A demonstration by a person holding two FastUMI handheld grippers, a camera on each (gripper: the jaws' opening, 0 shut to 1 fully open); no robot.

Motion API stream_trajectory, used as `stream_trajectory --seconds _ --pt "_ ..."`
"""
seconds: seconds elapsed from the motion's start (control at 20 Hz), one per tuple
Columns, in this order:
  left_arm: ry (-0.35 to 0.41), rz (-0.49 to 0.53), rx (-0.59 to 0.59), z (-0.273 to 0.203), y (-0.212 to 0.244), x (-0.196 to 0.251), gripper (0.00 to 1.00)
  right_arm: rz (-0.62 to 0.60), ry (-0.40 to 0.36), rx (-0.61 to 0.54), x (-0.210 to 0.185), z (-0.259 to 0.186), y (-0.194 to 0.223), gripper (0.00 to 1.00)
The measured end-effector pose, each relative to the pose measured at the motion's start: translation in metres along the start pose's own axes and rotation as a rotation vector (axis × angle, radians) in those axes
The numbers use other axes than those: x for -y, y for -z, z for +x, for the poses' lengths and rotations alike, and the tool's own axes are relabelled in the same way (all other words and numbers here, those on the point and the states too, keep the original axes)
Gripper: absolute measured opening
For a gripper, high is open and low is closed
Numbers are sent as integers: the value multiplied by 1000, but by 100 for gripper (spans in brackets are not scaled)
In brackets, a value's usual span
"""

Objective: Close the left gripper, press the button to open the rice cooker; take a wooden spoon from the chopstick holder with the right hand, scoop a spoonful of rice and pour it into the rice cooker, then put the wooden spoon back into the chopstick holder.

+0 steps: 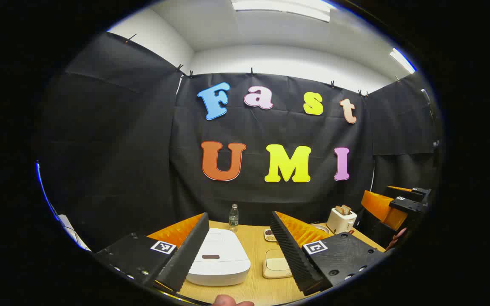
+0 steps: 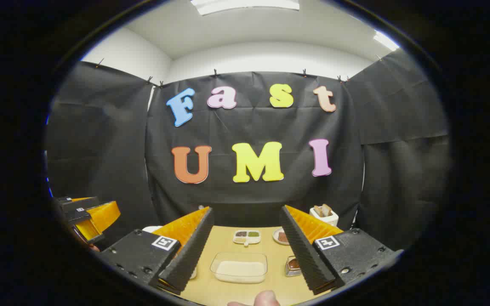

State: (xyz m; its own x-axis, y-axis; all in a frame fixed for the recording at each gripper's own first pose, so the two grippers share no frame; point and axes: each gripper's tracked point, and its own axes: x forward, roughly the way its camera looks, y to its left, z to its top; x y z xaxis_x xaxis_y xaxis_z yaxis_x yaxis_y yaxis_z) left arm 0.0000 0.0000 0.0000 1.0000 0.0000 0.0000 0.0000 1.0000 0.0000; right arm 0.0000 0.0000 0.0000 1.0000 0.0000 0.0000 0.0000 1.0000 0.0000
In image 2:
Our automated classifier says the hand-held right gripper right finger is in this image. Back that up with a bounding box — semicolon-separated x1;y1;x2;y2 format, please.
279;205;400;295

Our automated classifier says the white toaster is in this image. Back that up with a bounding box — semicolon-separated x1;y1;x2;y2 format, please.
310;206;339;227

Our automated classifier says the clear plastic rice container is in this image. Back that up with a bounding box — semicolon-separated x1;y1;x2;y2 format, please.
210;252;268;284

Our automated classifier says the metal wire chopstick holder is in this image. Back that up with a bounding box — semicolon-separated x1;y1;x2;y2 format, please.
285;256;302;278

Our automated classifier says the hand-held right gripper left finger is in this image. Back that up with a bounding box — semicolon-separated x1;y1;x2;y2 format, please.
100;207;215;295

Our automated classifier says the white divided bean dish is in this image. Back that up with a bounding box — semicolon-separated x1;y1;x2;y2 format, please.
233;230;261;247

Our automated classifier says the ceiling light panel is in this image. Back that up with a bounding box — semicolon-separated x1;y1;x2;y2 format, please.
373;31;400;51

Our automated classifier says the round white plate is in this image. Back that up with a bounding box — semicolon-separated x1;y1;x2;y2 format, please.
273;227;290;246

